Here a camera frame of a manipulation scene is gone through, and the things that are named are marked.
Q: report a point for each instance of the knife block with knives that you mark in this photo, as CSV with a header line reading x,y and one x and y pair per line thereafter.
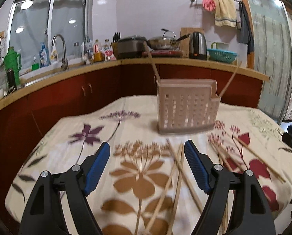
x,y
115,47

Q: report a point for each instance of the blue label dish soap bottle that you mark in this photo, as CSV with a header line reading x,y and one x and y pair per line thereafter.
x,y
44,56

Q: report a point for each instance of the wooden framed glass door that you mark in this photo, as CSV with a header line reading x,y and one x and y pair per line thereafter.
x,y
271,53

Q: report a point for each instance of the small green bottle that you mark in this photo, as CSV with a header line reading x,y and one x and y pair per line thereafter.
x,y
35,66

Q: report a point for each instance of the dark grey cloth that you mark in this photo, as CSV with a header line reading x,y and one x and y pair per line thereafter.
x,y
245,31

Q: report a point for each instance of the green thermos flask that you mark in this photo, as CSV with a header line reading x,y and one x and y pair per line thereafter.
x,y
12,63

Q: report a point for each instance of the pink rubber gloves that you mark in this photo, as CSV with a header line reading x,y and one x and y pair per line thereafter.
x,y
208,3

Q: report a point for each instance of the steel kitchen faucet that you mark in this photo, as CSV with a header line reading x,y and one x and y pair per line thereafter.
x,y
63,51

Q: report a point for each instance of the wooden cutting board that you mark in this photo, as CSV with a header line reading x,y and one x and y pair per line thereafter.
x,y
185,33

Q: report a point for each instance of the white spray bottle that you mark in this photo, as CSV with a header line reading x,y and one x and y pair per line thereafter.
x,y
54,56

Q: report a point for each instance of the floral tablecloth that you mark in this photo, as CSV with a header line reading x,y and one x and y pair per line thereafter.
x,y
126,132

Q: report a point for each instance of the sliding glass window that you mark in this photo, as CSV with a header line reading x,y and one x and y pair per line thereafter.
x,y
30,24

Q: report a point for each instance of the steel kitchen sink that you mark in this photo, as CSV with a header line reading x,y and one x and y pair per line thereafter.
x,y
45,74

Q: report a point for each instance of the clear condiment bottle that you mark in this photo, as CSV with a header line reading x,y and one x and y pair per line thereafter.
x,y
88,46

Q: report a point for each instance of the beige perforated utensil holder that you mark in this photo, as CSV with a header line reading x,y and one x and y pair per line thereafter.
x,y
185,107

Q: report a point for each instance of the steel electric kettle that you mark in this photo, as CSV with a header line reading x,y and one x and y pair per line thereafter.
x,y
198,44

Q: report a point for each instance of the yellow towel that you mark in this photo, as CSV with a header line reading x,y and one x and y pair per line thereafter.
x,y
224,12

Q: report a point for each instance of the red induction cooker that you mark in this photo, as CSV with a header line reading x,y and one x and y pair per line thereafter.
x,y
165,53

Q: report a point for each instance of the black bottle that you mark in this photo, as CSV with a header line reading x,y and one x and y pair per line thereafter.
x,y
11,80

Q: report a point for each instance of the grey rice cooker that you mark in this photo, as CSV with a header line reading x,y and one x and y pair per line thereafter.
x,y
131,47

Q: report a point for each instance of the steel wok with lid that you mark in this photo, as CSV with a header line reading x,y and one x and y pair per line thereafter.
x,y
160,42

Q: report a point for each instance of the orange oil bottle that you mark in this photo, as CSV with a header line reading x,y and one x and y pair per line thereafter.
x,y
97,53

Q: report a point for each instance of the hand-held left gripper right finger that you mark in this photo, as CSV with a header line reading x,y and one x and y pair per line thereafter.
x,y
195,166

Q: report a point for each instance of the pink food packet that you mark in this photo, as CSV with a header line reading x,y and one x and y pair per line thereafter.
x,y
109,55

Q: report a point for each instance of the teal plastic colander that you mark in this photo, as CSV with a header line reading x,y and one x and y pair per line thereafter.
x,y
222,56

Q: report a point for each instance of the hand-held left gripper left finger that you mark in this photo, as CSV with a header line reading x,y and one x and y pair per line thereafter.
x,y
99,166

